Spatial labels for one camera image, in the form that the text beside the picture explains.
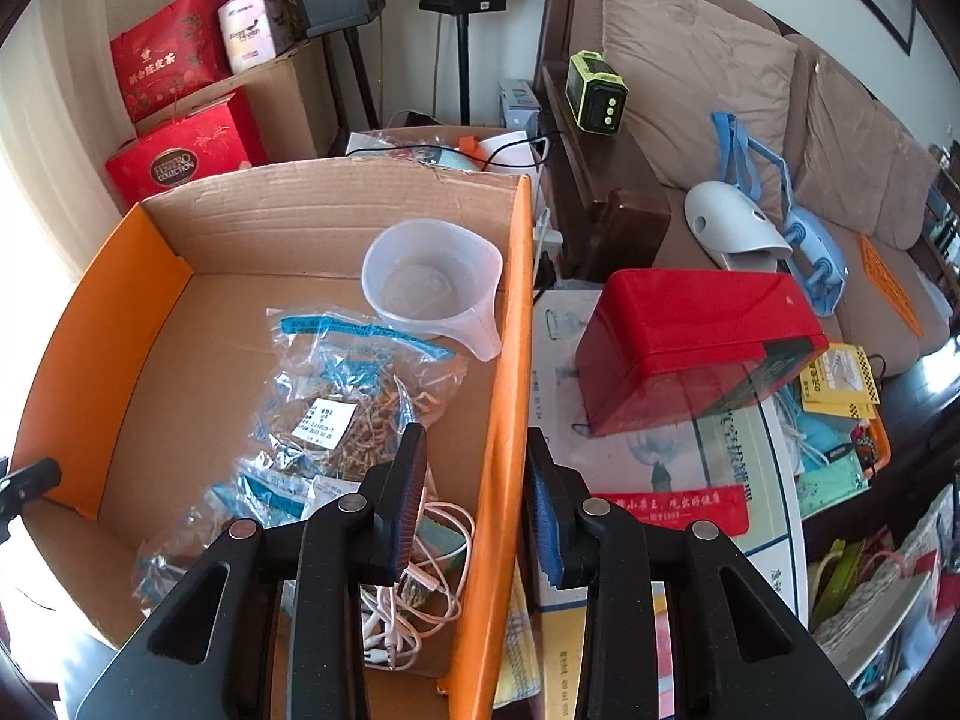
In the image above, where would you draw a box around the red flat card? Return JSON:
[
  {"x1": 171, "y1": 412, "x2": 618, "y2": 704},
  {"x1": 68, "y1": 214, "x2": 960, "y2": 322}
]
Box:
[{"x1": 589, "y1": 486, "x2": 753, "y2": 541}]

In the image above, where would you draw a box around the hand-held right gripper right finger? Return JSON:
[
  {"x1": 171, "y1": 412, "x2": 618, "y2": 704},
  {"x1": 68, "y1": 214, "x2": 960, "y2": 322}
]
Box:
[{"x1": 525, "y1": 427, "x2": 867, "y2": 720}]

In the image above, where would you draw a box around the white rounded massager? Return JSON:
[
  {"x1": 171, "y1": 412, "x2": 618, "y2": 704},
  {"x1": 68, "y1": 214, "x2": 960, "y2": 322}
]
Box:
[{"x1": 684, "y1": 180, "x2": 794, "y2": 271}]

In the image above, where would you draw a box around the orange mat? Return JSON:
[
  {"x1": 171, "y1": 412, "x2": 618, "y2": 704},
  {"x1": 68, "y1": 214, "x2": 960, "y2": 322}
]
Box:
[{"x1": 855, "y1": 232, "x2": 925, "y2": 337}]

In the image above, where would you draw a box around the white shopping bag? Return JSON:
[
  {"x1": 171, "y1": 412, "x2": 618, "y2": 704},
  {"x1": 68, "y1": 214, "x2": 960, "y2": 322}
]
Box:
[{"x1": 806, "y1": 480, "x2": 960, "y2": 720}]

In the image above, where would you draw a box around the white flat printed box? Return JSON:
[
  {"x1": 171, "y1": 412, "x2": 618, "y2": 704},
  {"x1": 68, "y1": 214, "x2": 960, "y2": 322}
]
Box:
[{"x1": 529, "y1": 289, "x2": 809, "y2": 616}]

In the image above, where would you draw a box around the brown sofa cushion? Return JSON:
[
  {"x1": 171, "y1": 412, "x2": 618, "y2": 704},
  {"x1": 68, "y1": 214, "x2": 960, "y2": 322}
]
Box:
[
  {"x1": 795, "y1": 52, "x2": 938, "y2": 248},
  {"x1": 604, "y1": 0, "x2": 800, "y2": 192}
]

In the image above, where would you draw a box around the clear herb bag white label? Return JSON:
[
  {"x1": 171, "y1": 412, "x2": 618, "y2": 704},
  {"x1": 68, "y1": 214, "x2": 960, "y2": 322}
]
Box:
[{"x1": 259, "y1": 306, "x2": 470, "y2": 481}]

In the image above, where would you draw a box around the brown sofa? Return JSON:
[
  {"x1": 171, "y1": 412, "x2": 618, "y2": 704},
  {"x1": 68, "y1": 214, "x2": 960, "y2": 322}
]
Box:
[{"x1": 532, "y1": 0, "x2": 953, "y2": 391}]

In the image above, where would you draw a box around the translucent plastic measuring cup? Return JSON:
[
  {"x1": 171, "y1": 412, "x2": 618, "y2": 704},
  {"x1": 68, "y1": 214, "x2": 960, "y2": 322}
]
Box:
[{"x1": 361, "y1": 219, "x2": 503, "y2": 361}]

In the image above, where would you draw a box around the green and black device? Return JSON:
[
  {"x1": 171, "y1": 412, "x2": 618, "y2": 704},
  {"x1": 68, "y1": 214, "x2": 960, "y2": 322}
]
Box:
[{"x1": 566, "y1": 51, "x2": 627, "y2": 134}]

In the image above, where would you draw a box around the orange bin of clutter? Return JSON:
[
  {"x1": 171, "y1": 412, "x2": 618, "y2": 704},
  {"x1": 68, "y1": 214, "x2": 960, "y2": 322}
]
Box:
[{"x1": 780, "y1": 390, "x2": 893, "y2": 518}]

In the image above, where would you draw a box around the red chocolate gift bag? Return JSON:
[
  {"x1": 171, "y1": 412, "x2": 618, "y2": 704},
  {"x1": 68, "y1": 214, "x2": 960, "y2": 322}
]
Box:
[{"x1": 105, "y1": 86, "x2": 269, "y2": 203}]

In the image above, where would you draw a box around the red gift box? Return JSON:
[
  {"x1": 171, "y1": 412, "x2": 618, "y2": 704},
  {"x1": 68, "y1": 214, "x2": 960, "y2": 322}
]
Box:
[{"x1": 110, "y1": 0, "x2": 237, "y2": 125}]

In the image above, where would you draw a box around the black speaker stand pole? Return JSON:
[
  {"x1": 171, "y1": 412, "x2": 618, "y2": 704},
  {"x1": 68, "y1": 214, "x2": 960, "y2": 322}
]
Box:
[{"x1": 454, "y1": 11, "x2": 473, "y2": 127}]

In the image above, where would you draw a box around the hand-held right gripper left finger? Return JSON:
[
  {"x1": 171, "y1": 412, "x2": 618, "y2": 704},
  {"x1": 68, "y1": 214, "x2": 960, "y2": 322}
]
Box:
[{"x1": 75, "y1": 424, "x2": 430, "y2": 720}]

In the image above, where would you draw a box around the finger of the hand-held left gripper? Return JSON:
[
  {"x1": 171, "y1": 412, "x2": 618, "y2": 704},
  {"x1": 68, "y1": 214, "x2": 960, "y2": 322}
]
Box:
[{"x1": 0, "y1": 456, "x2": 62, "y2": 541}]

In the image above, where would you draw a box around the black cable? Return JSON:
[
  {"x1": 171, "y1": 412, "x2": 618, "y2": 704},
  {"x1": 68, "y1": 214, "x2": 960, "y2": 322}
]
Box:
[{"x1": 382, "y1": 111, "x2": 560, "y2": 170}]

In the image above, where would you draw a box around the orange and brown cardboard box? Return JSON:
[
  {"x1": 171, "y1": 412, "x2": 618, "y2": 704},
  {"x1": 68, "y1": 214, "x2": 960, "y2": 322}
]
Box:
[{"x1": 11, "y1": 157, "x2": 535, "y2": 720}]

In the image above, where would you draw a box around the small white and blue box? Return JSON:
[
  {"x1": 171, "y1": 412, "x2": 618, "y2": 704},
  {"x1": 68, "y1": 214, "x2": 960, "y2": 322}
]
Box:
[{"x1": 499, "y1": 79, "x2": 541, "y2": 128}]

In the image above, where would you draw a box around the plain brown cardboard box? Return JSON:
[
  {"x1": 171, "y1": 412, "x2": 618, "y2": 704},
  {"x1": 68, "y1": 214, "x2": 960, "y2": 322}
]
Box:
[{"x1": 150, "y1": 41, "x2": 335, "y2": 162}]

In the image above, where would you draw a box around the yellow packet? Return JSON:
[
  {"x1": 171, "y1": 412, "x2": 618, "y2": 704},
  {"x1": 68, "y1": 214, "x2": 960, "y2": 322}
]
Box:
[{"x1": 799, "y1": 343, "x2": 882, "y2": 417}]

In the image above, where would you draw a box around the white tissue pack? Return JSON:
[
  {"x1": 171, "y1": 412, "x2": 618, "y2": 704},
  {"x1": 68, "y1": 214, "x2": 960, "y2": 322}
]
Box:
[{"x1": 217, "y1": 0, "x2": 290, "y2": 76}]

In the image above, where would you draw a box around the red tin box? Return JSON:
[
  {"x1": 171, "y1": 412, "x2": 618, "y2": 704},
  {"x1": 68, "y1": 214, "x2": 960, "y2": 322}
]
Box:
[{"x1": 574, "y1": 268, "x2": 830, "y2": 437}]

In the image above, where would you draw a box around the clear herb bag blue seal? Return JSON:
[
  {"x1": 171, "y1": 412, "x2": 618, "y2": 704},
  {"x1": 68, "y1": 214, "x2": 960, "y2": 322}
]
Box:
[{"x1": 135, "y1": 465, "x2": 346, "y2": 608}]

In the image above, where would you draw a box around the blue strap massager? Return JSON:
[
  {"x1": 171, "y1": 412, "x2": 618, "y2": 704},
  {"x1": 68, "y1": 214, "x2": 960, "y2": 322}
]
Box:
[{"x1": 711, "y1": 111, "x2": 852, "y2": 316}]

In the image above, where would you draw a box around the white charging cable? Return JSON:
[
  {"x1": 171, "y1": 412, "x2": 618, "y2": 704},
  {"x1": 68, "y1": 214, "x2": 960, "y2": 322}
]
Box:
[{"x1": 360, "y1": 495, "x2": 477, "y2": 670}]

